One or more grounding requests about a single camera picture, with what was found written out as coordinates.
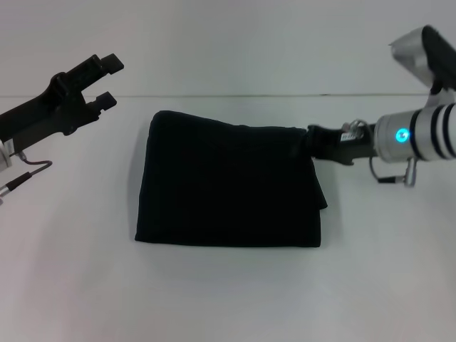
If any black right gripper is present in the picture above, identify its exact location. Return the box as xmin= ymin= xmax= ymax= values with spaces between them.
xmin=306 ymin=123 xmax=379 ymax=167

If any clear cable plug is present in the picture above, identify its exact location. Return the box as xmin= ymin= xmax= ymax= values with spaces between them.
xmin=341 ymin=119 xmax=366 ymax=141

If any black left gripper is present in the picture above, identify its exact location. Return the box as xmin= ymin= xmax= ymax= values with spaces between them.
xmin=0 ymin=53 xmax=126 ymax=151

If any black cable with silver connector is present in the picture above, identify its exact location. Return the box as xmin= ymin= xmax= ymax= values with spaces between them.
xmin=0 ymin=150 xmax=54 ymax=206
xmin=369 ymin=156 xmax=418 ymax=187

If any silver vented camera housing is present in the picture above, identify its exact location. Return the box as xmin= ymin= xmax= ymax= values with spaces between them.
xmin=388 ymin=24 xmax=456 ymax=95

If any black shirt with FREE print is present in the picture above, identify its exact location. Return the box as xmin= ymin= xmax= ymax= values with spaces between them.
xmin=134 ymin=110 xmax=329 ymax=250

